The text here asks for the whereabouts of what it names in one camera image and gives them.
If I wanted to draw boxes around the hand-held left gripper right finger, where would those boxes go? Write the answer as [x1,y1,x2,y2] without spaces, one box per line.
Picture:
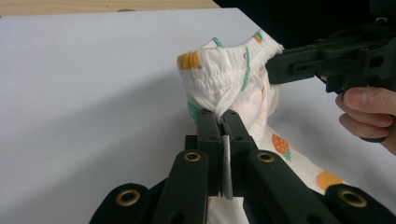
[222,108,260,200]

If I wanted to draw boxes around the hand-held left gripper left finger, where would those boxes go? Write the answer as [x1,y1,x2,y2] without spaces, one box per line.
[185,108,224,197]

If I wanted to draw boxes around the white fruit print shorts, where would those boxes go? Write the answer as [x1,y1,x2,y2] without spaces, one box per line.
[177,29,346,224]

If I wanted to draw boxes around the white board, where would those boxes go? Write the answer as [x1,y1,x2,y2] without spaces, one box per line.
[0,7,396,224]

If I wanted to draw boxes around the wooden table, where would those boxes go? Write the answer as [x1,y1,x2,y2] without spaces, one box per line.
[0,0,221,17]

